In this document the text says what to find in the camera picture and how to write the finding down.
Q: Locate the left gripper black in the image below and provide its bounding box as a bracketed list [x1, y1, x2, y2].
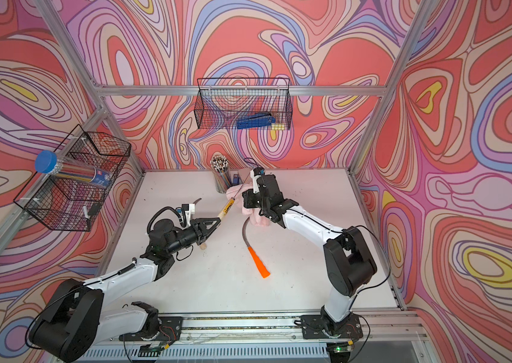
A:
[164, 219, 220, 258]

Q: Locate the pink terry rag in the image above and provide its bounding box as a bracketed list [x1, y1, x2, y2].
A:
[226, 181, 271, 227]

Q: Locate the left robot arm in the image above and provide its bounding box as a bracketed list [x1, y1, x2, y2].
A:
[25, 217, 222, 362]

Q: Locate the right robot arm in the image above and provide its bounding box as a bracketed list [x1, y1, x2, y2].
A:
[242, 167, 378, 329]

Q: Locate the cup of coloured pencils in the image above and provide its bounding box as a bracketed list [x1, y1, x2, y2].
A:
[210, 155, 232, 194]

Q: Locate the yellow item in basket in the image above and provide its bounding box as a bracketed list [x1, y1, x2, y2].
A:
[270, 123, 286, 131]

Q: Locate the blue tool in basket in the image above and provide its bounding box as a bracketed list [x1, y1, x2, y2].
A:
[236, 113, 277, 129]

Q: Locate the blue cap pencil tube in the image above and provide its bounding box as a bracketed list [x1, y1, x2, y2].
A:
[34, 151, 112, 188]

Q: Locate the orange handle sickle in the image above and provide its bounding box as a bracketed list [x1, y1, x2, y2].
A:
[242, 218, 271, 278]

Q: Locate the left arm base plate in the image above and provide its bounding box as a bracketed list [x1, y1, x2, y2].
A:
[119, 316, 183, 343]

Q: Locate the black wire basket back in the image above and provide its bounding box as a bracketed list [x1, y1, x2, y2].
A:
[194, 77, 293, 130]

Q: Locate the black wire basket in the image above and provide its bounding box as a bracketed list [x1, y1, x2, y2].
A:
[194, 77, 293, 130]
[13, 126, 131, 231]

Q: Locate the black wire basket left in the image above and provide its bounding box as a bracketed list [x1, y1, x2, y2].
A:
[13, 126, 131, 231]

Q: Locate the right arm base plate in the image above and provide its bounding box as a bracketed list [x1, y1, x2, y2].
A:
[295, 313, 363, 342]

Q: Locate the aluminium front rail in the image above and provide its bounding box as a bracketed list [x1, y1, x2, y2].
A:
[55, 312, 429, 339]

